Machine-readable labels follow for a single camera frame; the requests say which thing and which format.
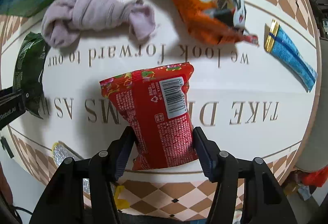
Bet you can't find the blue stick packet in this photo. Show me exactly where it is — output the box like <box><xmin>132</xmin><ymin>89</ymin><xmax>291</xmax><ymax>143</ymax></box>
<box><xmin>264</xmin><ymin>19</ymin><xmax>318</xmax><ymax>92</ymax></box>

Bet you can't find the dark green snack bag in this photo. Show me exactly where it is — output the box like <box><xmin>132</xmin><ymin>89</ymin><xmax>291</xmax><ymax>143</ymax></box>
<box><xmin>13</xmin><ymin>32</ymin><xmax>50</xmax><ymax>118</ymax></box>

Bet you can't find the red snack bag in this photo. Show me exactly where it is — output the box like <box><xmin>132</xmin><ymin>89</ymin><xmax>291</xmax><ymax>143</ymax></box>
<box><xmin>99</xmin><ymin>62</ymin><xmax>197</xmax><ymax>171</ymax></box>

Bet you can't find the lilac cloth bundle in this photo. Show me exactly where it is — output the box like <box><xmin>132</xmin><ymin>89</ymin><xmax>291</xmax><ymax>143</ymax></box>
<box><xmin>41</xmin><ymin>0</ymin><xmax>156</xmax><ymax>48</ymax></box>

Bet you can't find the red plastic bag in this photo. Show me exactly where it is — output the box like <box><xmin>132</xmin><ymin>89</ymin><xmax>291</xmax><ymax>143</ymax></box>
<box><xmin>301</xmin><ymin>166</ymin><xmax>328</xmax><ymax>187</ymax></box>

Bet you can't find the yellow silver scrub sponge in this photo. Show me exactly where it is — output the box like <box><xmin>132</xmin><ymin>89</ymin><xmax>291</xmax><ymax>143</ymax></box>
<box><xmin>52</xmin><ymin>142</ymin><xmax>131</xmax><ymax>210</ymax></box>

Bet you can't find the orange snack bag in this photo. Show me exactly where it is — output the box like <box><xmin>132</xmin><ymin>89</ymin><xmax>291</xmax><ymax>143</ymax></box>
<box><xmin>173</xmin><ymin>0</ymin><xmax>259</xmax><ymax>45</ymax></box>

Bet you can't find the patterned tablecloth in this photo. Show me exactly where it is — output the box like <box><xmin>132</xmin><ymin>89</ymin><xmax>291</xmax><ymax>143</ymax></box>
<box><xmin>2</xmin><ymin>0</ymin><xmax>320</xmax><ymax>185</ymax></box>

